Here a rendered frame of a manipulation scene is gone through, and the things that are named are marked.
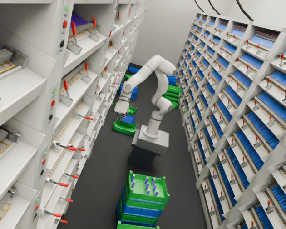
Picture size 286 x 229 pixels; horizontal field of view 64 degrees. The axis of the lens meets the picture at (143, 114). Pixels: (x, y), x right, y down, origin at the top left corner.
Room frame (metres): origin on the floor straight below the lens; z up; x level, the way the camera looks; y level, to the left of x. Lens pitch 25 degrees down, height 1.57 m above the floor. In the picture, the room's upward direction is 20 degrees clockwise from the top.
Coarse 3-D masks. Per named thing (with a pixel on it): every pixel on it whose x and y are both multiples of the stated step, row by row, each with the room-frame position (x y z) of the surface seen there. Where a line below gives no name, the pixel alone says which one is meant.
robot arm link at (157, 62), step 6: (150, 60) 1.88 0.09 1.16; (156, 60) 1.89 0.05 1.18; (162, 60) 1.94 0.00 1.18; (150, 66) 1.84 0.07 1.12; (156, 66) 1.88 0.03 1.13; (162, 66) 1.94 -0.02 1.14; (168, 66) 1.96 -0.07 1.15; (174, 66) 2.00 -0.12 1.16; (168, 72) 1.95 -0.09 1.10; (174, 72) 1.98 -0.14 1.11
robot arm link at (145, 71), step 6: (144, 66) 1.84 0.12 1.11; (138, 72) 1.80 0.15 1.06; (144, 72) 1.80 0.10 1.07; (150, 72) 1.84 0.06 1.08; (132, 78) 1.68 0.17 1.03; (138, 78) 1.72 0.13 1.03; (144, 78) 1.79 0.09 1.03; (126, 84) 1.64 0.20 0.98; (132, 84) 1.65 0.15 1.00; (126, 90) 1.62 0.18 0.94
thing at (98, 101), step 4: (104, 88) 1.85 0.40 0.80; (100, 92) 1.82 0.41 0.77; (104, 92) 1.85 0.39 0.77; (100, 96) 1.75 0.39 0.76; (104, 96) 1.80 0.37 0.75; (96, 100) 1.65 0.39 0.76; (100, 100) 1.67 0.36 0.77; (96, 104) 1.59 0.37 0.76; (96, 108) 1.54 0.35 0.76; (92, 112) 1.41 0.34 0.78; (92, 116) 1.40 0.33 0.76
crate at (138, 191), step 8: (128, 176) 1.39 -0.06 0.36; (136, 176) 1.43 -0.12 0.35; (144, 176) 1.45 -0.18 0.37; (128, 184) 1.32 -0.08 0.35; (136, 184) 1.38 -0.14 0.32; (144, 184) 1.41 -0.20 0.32; (160, 184) 1.47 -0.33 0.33; (128, 192) 1.25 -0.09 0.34; (136, 192) 1.30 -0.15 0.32; (144, 192) 1.33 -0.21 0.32; (152, 192) 1.36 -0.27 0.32; (160, 192) 1.39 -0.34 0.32; (152, 200) 1.27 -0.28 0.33; (160, 200) 1.29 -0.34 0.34
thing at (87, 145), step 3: (96, 126) 1.85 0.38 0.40; (93, 129) 1.85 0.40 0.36; (96, 129) 1.85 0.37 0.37; (93, 132) 1.81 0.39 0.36; (90, 135) 1.74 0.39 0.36; (93, 135) 1.76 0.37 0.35; (90, 138) 1.68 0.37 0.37; (87, 141) 1.64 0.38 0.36; (90, 141) 1.67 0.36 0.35; (87, 144) 1.60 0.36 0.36; (84, 147) 1.55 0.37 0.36; (87, 147) 1.57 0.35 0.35; (84, 153) 1.49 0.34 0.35; (81, 156) 1.41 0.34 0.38; (81, 159) 1.40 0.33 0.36; (81, 162) 1.37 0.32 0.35; (78, 168) 1.26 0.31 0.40
